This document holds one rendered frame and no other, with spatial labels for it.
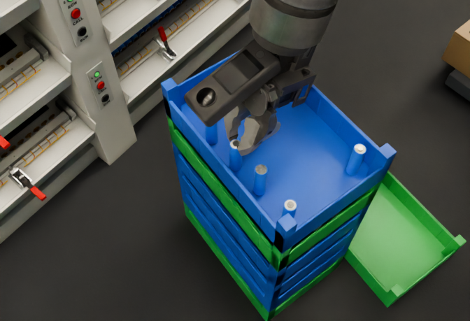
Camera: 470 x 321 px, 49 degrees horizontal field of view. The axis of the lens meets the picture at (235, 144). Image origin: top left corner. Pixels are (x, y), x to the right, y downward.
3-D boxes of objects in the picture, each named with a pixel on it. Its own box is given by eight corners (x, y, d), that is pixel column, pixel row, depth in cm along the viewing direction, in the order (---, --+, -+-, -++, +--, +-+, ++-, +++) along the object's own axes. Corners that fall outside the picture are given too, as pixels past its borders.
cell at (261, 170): (259, 177, 71) (258, 198, 76) (270, 170, 71) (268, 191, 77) (252, 168, 72) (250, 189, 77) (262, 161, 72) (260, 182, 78)
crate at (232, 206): (372, 201, 85) (384, 178, 79) (277, 273, 79) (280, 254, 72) (260, 87, 98) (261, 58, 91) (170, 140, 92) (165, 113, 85)
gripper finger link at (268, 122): (269, 149, 69) (284, 99, 63) (260, 153, 69) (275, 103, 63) (247, 127, 72) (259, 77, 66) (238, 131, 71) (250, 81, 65)
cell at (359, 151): (360, 171, 79) (369, 149, 73) (351, 177, 78) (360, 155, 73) (352, 163, 80) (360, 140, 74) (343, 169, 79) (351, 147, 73)
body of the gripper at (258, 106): (304, 108, 70) (336, 36, 61) (257, 129, 66) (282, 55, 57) (269, 73, 73) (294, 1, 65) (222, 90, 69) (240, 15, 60)
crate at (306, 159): (384, 178, 79) (398, 151, 72) (280, 254, 72) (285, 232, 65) (261, 58, 91) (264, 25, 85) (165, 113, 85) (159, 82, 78)
